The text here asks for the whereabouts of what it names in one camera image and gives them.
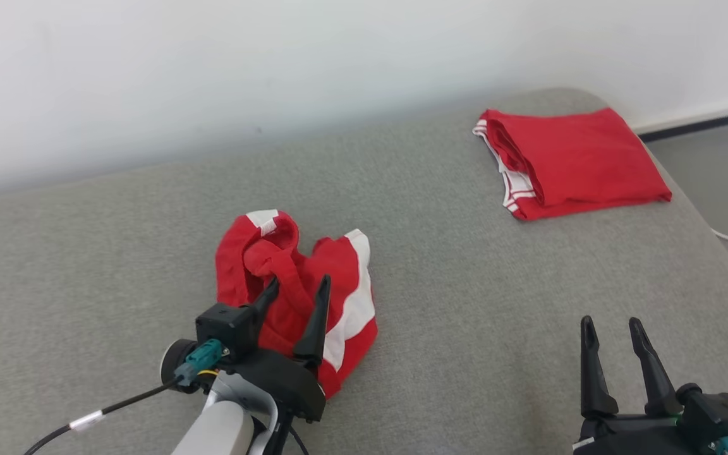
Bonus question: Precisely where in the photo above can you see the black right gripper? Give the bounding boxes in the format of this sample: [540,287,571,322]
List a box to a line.
[573,315,687,455]

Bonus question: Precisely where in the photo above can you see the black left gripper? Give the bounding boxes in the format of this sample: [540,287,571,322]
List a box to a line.
[225,274,332,423]

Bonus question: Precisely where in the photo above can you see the red shorts with white stripe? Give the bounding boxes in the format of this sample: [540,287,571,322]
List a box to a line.
[215,209,379,400]

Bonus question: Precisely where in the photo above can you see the red Bulls jersey shirt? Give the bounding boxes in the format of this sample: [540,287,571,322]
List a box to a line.
[473,107,673,222]

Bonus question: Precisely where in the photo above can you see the grey fabric sofa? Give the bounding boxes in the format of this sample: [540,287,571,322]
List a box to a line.
[0,87,728,455]

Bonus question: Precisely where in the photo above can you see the white and dark baseboard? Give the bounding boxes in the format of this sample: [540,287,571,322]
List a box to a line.
[633,95,728,142]

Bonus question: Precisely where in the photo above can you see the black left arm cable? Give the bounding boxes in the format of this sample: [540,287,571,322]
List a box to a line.
[23,339,224,455]

